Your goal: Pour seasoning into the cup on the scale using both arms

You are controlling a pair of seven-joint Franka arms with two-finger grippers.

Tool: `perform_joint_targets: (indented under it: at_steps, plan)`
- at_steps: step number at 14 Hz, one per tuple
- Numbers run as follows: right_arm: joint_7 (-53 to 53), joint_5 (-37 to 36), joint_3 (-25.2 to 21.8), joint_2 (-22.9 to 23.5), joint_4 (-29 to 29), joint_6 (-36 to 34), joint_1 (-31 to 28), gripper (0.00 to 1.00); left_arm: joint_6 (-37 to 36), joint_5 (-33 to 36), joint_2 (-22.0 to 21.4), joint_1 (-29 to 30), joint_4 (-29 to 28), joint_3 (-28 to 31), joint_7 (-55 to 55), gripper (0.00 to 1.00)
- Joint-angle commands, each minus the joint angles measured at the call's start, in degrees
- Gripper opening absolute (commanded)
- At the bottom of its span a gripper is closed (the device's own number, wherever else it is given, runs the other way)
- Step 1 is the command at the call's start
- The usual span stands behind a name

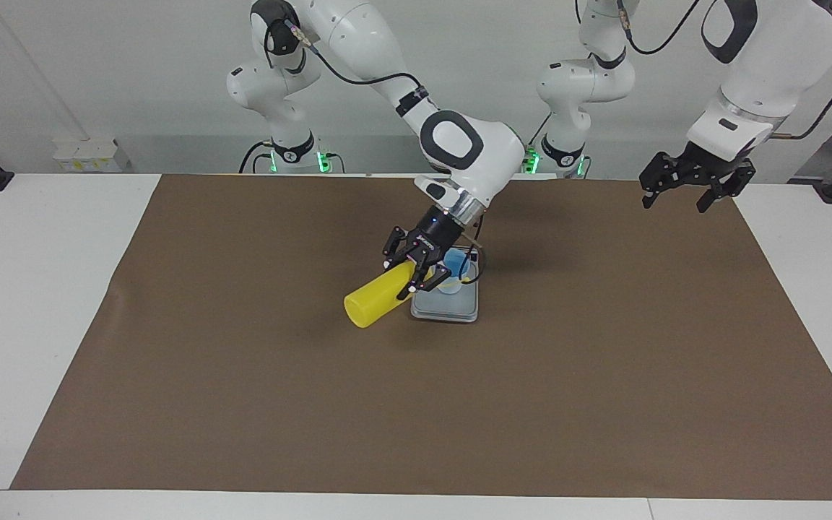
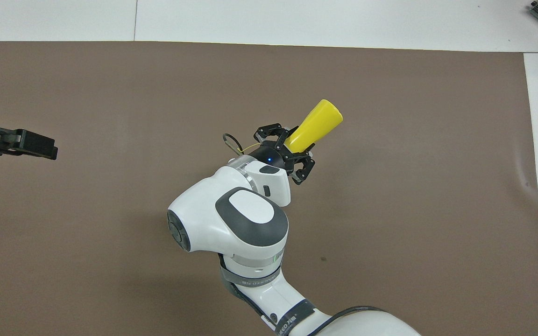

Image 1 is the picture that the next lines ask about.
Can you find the light blue plastic cup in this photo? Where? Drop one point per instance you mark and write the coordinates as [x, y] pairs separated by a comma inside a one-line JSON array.
[[457, 263]]

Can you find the brown table mat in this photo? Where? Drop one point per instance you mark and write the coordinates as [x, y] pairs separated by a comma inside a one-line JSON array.
[[416, 419]]

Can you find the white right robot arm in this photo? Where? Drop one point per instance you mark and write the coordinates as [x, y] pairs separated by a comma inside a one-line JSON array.
[[503, 155]]

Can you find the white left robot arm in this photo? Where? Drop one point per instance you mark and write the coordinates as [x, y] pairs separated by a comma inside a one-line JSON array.
[[770, 65]]

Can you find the silver digital kitchen scale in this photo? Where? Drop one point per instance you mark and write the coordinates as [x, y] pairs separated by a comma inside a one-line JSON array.
[[452, 307]]

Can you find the white wall socket box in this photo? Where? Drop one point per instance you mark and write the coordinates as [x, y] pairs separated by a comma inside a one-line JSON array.
[[87, 155]]

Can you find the yellow squeeze bottle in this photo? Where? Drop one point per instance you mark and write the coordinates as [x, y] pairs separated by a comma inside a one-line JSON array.
[[373, 303]]

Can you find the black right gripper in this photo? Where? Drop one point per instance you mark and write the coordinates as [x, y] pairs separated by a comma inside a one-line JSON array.
[[436, 235]]

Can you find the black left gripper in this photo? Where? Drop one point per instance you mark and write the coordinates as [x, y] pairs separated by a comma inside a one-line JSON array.
[[712, 166]]

